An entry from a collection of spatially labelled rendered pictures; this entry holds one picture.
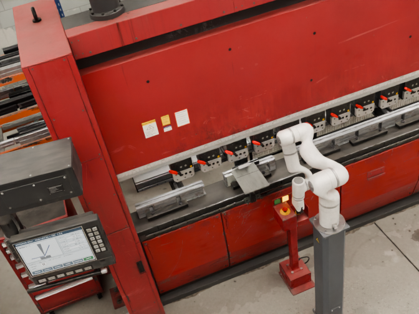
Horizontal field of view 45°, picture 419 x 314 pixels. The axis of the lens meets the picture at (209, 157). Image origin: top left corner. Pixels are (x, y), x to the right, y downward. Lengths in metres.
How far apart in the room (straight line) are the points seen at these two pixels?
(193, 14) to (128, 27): 0.37
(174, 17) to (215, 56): 0.37
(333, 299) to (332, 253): 0.51
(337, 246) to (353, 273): 0.98
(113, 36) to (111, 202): 1.00
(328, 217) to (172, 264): 1.31
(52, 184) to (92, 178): 0.55
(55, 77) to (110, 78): 0.40
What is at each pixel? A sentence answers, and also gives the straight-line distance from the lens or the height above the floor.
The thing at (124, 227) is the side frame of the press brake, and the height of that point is 1.06.
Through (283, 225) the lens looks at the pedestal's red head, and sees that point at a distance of 3.58.
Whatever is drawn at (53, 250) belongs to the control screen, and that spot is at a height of 1.47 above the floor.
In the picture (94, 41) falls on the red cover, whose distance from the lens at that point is 2.83.
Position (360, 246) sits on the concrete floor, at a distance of 4.43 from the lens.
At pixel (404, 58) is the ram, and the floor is 1.46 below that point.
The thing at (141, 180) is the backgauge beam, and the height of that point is 0.98.
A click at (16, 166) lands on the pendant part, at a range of 2.61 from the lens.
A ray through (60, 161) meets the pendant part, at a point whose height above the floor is 1.95.
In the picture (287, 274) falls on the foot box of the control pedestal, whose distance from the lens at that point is 4.09.
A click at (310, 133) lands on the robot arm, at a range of 3.13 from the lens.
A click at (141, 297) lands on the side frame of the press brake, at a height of 0.34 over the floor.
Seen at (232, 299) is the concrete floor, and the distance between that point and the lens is 4.14.
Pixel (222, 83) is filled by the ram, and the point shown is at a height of 1.73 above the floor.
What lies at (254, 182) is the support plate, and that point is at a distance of 3.51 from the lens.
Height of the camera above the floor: 3.39
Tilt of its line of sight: 39 degrees down
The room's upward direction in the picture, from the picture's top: 11 degrees counter-clockwise
